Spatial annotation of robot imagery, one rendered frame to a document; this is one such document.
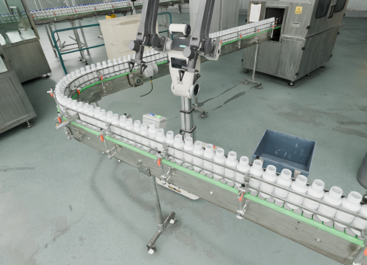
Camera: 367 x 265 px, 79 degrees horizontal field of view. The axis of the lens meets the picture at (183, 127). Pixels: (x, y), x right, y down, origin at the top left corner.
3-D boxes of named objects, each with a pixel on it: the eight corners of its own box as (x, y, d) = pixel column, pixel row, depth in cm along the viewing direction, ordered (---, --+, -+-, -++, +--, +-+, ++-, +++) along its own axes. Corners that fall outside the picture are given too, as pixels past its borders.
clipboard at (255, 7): (249, 21, 435) (251, 2, 417) (259, 22, 420) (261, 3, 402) (248, 21, 433) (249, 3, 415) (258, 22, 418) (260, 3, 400)
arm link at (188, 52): (204, 42, 142) (192, 41, 146) (196, 37, 132) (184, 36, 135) (200, 62, 144) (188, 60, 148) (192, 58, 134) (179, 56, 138)
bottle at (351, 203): (335, 212, 93) (349, 186, 84) (351, 221, 90) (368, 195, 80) (329, 221, 90) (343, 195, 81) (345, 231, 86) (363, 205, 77)
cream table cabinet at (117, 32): (149, 62, 591) (142, 13, 525) (163, 68, 551) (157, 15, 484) (111, 74, 536) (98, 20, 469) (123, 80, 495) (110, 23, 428)
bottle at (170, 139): (174, 151, 132) (172, 128, 123) (179, 156, 128) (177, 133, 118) (165, 154, 129) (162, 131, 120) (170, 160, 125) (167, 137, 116)
